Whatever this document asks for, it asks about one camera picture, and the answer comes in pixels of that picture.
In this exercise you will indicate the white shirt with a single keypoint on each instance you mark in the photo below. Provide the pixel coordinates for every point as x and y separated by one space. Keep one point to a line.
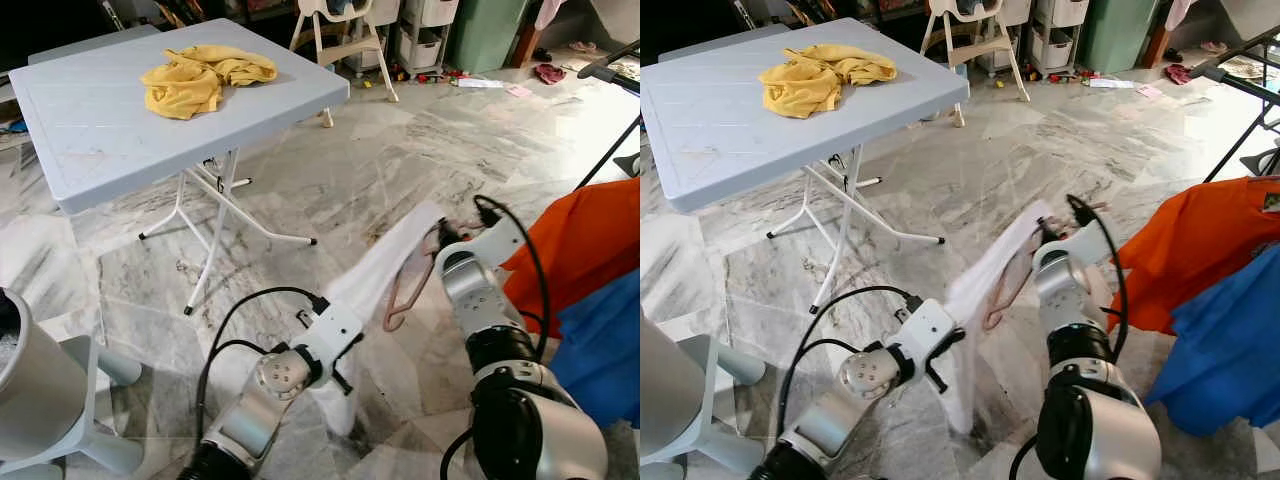
975 280
375 270

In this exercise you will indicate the yellow shirt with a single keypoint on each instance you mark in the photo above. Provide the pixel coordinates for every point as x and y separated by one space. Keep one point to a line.
190 85
810 85

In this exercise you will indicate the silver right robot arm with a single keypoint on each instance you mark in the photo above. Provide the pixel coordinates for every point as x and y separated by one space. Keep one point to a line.
500 340
1075 340

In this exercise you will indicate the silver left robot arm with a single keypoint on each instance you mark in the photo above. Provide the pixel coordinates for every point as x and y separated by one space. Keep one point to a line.
850 390
265 390

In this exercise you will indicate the orange shirt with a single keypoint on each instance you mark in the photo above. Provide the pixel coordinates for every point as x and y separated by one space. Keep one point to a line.
590 240
1200 250

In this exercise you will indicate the white paper sheet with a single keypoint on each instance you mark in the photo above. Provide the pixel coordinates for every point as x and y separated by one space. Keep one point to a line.
480 83
1110 83

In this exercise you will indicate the pink paper sheet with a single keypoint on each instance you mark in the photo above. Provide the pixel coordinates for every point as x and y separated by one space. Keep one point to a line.
519 91
1151 91

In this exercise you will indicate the blue shirt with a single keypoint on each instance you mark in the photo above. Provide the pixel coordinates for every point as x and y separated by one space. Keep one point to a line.
1220 360
600 350

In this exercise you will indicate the white drawer cart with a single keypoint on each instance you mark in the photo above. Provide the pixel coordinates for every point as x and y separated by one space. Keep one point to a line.
1058 40
425 40

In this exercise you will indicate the green storage bin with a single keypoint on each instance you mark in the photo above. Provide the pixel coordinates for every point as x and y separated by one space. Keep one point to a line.
485 35
1115 35

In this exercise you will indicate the white high chair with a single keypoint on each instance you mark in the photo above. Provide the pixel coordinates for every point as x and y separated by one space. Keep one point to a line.
345 45
975 45

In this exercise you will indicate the light blue stool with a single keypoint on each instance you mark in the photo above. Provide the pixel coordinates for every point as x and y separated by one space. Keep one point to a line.
110 365
735 365

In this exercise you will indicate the black drying rack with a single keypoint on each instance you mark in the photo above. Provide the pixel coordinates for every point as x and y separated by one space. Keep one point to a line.
1225 72
600 72

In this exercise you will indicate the pink hanging cloth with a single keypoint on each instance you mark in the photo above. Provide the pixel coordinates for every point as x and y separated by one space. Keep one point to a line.
1180 13
549 13

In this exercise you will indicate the light blue folding table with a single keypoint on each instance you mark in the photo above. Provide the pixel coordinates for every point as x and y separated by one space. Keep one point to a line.
120 130
740 130

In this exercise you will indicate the black television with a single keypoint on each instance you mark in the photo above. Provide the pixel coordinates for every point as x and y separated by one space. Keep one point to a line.
680 25
40 30

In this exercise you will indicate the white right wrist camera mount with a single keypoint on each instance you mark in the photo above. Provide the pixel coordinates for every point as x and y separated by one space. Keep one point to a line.
1085 243
500 243

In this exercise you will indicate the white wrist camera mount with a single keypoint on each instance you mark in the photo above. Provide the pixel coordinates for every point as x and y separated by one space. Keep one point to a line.
925 325
1085 243
335 328
500 243

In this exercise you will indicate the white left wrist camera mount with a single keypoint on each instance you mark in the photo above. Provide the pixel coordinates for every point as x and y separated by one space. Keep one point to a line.
335 328
925 325

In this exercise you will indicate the brown wooden post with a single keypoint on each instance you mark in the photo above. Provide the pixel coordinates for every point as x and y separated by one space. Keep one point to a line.
524 48
1156 48

